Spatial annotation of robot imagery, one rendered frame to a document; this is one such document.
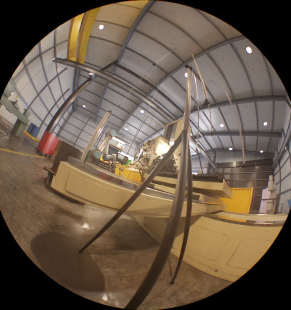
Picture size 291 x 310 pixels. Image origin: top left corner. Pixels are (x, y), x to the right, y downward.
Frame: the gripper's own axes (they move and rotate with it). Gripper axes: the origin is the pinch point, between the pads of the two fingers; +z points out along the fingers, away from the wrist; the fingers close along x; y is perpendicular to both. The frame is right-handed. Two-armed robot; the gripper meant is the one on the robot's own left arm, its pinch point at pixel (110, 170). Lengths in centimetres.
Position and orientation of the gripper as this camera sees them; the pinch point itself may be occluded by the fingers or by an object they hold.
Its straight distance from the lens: 205.9
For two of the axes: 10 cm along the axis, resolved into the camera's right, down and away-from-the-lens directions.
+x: -4.1, 2.7, 8.7
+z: 1.0, 9.6, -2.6
